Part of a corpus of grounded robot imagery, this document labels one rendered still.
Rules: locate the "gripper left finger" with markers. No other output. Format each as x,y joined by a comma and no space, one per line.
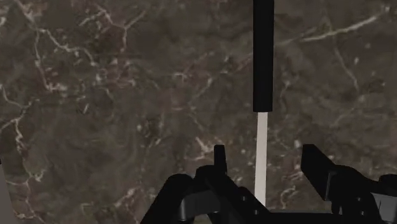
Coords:
217,192

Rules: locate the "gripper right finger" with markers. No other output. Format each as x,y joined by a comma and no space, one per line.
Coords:
341,186

